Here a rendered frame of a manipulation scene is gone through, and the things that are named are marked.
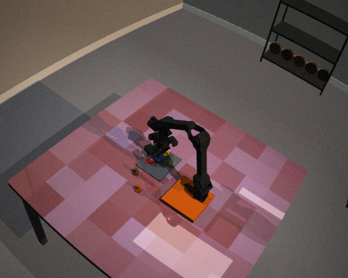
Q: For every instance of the dark brown gear with cylindrical hub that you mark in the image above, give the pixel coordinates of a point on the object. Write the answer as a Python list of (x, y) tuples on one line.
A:
[(135, 171)]

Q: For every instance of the orange gear with tall hub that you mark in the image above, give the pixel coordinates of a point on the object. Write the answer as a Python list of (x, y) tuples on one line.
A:
[(138, 189)]

